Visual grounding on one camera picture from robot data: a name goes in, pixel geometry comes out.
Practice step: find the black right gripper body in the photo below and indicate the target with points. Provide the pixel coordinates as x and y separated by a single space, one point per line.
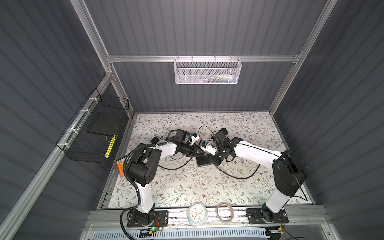
217 156

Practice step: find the black foam pad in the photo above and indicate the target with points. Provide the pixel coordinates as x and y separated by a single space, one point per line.
104 124

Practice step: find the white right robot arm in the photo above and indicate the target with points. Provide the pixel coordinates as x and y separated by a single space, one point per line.
287 171

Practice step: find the white wire mesh basket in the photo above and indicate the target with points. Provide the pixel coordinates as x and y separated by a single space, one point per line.
208 71

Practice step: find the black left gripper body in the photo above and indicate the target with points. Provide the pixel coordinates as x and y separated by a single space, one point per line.
189 151

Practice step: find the orange marker box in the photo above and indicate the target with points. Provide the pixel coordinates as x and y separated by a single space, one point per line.
120 165

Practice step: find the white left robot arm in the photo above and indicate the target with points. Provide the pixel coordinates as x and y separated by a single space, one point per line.
140 165

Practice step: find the white analog clock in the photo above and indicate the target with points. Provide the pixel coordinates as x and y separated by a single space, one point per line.
197 214

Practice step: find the black wire wall basket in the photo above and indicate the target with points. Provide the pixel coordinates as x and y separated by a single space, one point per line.
78 145

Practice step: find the black power adapter with cord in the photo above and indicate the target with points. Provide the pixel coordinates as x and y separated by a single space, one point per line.
220 135

